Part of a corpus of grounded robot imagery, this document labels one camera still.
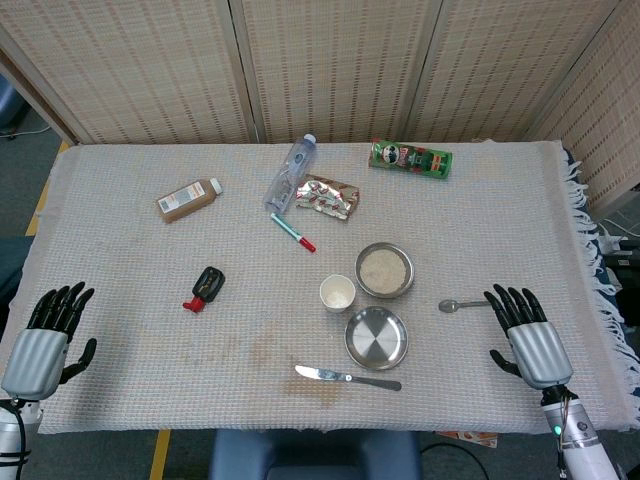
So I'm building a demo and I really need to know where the clear plastic water bottle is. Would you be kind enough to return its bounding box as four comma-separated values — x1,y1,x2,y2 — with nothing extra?
262,133,319,214

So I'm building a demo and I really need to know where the white paper cup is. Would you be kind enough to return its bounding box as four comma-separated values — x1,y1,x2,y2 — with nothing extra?
319,273,357,314

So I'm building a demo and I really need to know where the black cable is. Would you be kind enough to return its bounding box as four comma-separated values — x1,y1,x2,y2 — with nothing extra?
419,440,490,480

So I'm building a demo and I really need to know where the bamboo folding screen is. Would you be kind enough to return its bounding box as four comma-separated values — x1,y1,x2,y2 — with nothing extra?
0,0,640,217

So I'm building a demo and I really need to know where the green marker with red cap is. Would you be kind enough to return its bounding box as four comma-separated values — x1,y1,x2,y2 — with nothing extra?
269,212,317,254

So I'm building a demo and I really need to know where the black box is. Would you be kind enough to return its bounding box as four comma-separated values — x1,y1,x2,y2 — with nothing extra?
599,239,640,282

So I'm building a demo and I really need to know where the shiny foil snack wrapper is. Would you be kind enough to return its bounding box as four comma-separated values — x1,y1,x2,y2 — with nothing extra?
294,173,361,223

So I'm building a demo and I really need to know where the white woven tablecloth with fringe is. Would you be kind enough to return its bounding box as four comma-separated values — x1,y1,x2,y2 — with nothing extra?
4,138,640,435

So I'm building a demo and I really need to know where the dark blue under cloth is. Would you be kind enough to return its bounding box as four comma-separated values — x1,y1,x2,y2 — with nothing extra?
562,147,621,301

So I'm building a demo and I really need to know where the left black grey robot hand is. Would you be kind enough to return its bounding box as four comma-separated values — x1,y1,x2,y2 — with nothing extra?
0,281,99,401

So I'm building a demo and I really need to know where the black and red small device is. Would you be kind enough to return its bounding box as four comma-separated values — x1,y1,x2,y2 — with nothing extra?
182,266,226,312

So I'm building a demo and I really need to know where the green Pringles can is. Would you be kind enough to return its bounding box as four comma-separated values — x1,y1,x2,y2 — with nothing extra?
369,138,454,180

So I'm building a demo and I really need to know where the small metal spoon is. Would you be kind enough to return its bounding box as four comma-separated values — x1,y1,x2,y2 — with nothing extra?
438,298,494,314

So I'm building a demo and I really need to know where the metal table knife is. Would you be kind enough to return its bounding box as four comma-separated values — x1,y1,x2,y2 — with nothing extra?
294,364,403,392

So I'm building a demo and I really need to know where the empty metal plate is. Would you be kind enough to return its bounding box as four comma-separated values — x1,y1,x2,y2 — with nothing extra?
344,305,409,371

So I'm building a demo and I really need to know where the right black grey robot hand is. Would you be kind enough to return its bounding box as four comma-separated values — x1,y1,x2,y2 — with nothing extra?
482,283,575,391

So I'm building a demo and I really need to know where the brown juice bottle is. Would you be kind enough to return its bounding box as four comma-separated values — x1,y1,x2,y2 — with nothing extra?
156,177,224,225

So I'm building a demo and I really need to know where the orange printed packet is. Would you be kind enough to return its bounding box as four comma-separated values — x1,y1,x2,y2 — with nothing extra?
434,429,499,449

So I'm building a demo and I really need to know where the blue padded chair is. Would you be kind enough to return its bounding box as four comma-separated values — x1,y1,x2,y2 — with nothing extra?
208,428,424,480

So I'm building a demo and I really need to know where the white cable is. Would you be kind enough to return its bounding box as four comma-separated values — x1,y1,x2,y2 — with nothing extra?
597,217,640,242

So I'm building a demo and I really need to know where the steel bowl with powder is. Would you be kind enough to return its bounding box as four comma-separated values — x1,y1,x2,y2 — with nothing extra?
354,242,416,300

